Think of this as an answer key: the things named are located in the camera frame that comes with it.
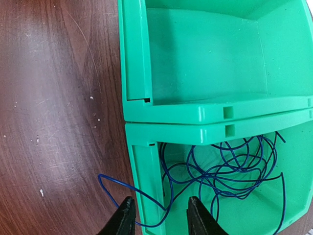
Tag black thin cable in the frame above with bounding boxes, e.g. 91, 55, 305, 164
158, 132, 287, 235

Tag green bin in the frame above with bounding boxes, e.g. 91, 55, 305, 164
118, 0, 313, 125
126, 109, 313, 235

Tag right green bin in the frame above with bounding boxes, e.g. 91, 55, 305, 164
126, 109, 313, 235

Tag middle green bin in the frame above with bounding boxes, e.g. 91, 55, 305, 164
118, 0, 313, 125

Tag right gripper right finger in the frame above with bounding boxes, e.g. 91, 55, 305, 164
186, 196, 224, 235

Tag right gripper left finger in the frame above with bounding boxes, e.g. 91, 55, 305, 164
97, 196, 136, 235

